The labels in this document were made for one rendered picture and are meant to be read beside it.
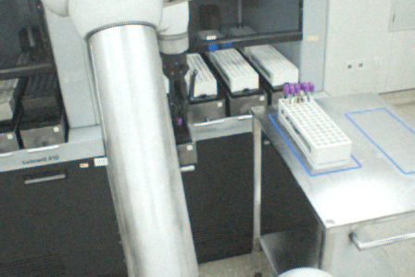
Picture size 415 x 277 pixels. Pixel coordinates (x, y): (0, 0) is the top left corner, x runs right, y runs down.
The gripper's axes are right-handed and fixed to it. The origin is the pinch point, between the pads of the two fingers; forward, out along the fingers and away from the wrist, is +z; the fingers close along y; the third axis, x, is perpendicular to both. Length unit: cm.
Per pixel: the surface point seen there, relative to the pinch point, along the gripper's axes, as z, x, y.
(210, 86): -0.5, -15.0, -13.5
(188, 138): 2.6, 12.1, -0.3
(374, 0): 7, -131, -150
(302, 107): -3.3, 15.6, -34.0
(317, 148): -3.7, 38.2, -28.2
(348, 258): 57, 23, -52
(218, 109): 7.0, -11.4, -14.8
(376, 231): 85, -13, -89
